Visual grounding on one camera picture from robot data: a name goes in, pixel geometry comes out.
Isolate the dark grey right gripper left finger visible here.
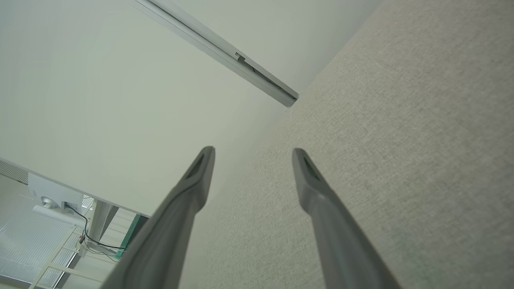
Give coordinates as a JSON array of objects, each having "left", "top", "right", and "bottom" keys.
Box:
[{"left": 100, "top": 146, "right": 216, "bottom": 289}]

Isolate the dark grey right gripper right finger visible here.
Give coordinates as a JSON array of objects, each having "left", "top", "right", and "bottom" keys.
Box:
[{"left": 292, "top": 147, "right": 402, "bottom": 289}]

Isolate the dark cabinet with teal top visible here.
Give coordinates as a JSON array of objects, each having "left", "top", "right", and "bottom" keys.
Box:
[{"left": 116, "top": 214, "right": 150, "bottom": 258}]

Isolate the white metal desk frame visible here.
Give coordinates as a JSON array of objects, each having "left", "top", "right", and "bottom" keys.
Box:
[{"left": 88, "top": 199, "right": 119, "bottom": 246}]

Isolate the thin black power cable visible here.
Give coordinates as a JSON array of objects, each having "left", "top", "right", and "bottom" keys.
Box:
[{"left": 65, "top": 204, "right": 126, "bottom": 252}]

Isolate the grey metal partition post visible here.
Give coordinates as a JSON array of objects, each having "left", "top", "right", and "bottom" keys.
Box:
[{"left": 128, "top": 0, "right": 300, "bottom": 108}]

